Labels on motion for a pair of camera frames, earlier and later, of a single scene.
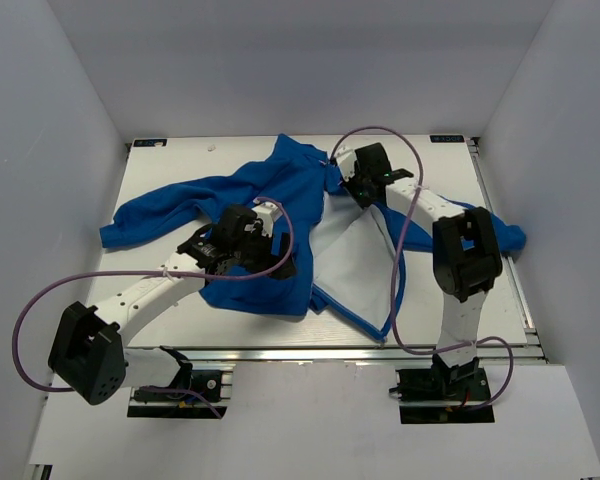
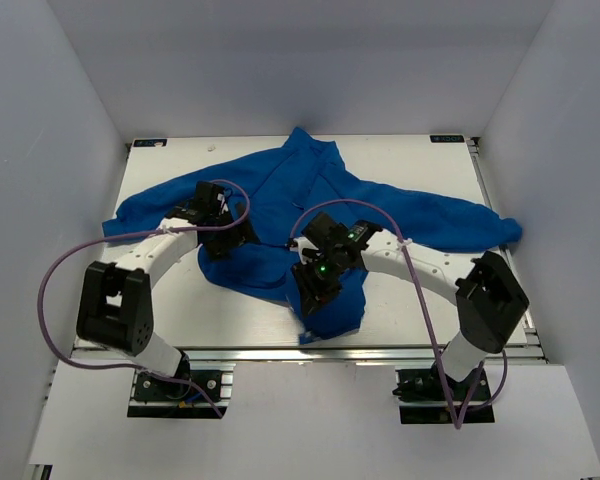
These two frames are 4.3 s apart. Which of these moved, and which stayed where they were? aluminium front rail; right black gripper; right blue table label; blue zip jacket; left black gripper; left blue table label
Moved: blue zip jacket; right black gripper; left black gripper
Stayed: right blue table label; aluminium front rail; left blue table label
